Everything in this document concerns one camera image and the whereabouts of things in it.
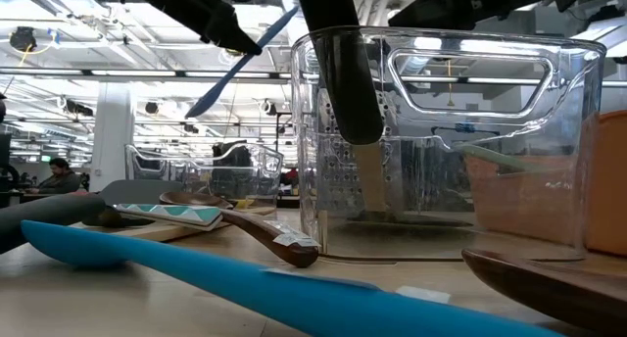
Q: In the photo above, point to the white building column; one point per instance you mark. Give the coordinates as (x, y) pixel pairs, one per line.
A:
(111, 141)

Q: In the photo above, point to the orange plastic bin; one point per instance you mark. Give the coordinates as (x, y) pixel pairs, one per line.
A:
(607, 180)

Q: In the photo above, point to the person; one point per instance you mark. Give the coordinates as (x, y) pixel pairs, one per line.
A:
(61, 180)

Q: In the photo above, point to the wide clear plastic bin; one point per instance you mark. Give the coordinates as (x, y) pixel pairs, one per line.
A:
(264, 165)

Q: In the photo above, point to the black ceiling spotlight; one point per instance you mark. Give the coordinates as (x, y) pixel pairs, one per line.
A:
(22, 38)

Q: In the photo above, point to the small blue silicone spoon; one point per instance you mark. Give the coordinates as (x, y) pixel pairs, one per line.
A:
(294, 298)

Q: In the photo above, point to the yellow silicone spatula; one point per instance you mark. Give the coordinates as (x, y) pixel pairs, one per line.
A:
(244, 204)

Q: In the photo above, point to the steel box grater black top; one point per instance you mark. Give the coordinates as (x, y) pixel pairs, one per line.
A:
(338, 180)

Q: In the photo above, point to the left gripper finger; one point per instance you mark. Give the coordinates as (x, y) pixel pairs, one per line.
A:
(220, 28)

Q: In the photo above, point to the grey square turner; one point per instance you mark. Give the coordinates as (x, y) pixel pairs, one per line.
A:
(49, 214)

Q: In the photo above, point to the narrow wooden slotted spatula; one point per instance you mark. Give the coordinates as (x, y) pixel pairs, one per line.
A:
(161, 231)

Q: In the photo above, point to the black round turner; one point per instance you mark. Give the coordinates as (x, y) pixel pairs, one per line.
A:
(343, 82)

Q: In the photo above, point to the tall clear plastic bin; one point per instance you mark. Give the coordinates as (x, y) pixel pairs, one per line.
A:
(563, 82)

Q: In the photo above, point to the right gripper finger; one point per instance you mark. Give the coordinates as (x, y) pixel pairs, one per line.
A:
(436, 14)

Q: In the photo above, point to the large blue silicone spoon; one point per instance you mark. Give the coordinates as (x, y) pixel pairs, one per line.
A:
(210, 99)

